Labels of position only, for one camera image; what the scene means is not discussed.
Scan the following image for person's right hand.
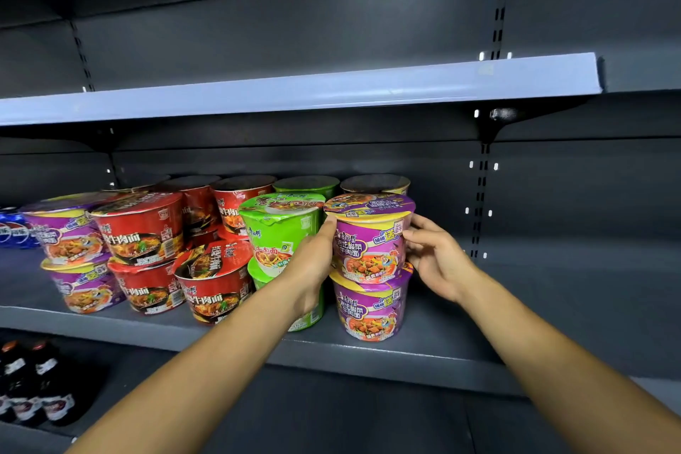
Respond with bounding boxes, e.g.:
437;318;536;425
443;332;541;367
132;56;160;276
402;214;481;306

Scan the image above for person's left hand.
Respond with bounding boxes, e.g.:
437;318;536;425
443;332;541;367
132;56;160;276
275;214;339;319

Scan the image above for green cup noodle bowl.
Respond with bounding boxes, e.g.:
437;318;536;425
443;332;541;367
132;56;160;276
272;175;342;201
246;255;327;334
238;192;327;279

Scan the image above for dark metal store shelving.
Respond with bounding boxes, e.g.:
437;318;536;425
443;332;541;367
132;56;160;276
0;0;681;454

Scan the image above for person's right forearm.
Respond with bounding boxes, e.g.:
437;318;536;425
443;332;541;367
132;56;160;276
456;268;681;454

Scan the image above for person's left forearm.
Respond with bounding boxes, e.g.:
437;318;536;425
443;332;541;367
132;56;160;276
66;277;315;454

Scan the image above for row of blue soda cans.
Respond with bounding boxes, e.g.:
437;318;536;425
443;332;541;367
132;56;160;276
0;205;41;250

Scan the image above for row of dark glass bottles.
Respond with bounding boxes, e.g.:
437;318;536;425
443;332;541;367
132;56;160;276
0;339;109;428

